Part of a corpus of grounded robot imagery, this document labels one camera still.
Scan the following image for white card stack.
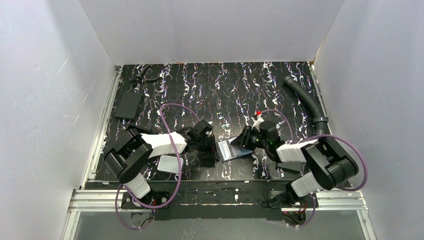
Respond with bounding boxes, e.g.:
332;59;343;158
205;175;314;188
157;155;184;174

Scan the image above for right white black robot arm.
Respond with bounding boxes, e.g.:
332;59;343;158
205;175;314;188
230;120;359;208

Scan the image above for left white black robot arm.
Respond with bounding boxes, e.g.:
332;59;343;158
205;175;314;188
103;120;218;199

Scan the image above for dark grey flat box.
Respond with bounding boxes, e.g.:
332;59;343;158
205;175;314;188
276;161;303;173
114;92;145;120

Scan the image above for black open tray box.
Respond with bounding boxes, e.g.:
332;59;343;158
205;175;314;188
125;124;158;135

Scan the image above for dark grey left flat box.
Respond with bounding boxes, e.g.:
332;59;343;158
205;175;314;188
114;92;145;120

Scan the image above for black pliers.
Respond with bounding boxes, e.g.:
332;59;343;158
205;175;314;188
130;64;164;86

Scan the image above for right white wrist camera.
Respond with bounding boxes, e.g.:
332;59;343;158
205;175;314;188
251;111;264;131

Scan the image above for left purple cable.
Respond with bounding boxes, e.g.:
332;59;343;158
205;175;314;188
115;103;201;231

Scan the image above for purple cable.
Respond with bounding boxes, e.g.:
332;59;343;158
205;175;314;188
259;109;369;229
115;103;201;231

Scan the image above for black corrugated hose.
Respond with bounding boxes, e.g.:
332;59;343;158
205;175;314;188
283;74;329;137

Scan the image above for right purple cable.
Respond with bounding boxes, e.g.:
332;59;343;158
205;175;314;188
259;109;369;229

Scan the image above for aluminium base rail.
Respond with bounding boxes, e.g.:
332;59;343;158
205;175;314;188
68;181;368;221

